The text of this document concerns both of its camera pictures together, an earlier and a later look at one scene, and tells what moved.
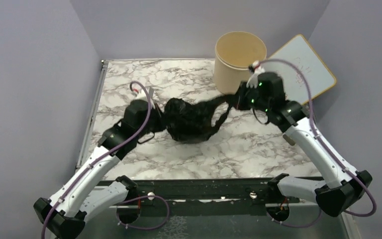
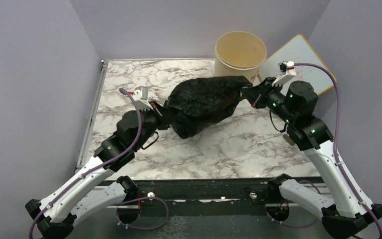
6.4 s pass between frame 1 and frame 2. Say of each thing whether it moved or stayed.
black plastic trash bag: moved
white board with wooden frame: stayed
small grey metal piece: stayed
